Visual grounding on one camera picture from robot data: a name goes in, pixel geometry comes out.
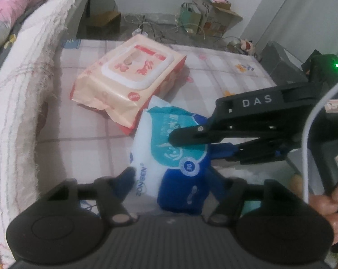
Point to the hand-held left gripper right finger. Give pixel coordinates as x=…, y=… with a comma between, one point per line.
x=218, y=182

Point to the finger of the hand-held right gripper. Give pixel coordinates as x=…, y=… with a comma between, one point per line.
x=191, y=136
x=222, y=150

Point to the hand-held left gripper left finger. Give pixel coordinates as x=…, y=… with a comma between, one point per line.
x=127, y=180

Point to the white teal wet wipes pack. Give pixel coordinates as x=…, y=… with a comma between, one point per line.
x=157, y=145

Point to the person's right hand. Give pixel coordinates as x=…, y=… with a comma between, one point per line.
x=326, y=210

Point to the grey box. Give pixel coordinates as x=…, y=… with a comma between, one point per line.
x=281, y=61

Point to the pink plaid mat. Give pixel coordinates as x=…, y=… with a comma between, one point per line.
x=82, y=145

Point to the pink wet wipes pack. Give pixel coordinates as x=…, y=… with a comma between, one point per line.
x=124, y=81

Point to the small open cardboard box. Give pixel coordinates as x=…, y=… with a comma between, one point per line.
x=213, y=16

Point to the pink packet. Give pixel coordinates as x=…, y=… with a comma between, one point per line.
x=219, y=0

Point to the green paper bag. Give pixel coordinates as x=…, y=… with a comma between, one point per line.
x=190, y=16

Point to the white power strip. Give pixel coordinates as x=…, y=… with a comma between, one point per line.
x=138, y=29

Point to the small brown cardboard box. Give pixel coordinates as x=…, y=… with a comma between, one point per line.
x=104, y=22

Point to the grey bed sheet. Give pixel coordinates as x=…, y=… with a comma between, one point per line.
x=1, y=61

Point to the pink quilt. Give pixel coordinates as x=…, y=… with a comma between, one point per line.
x=9, y=11

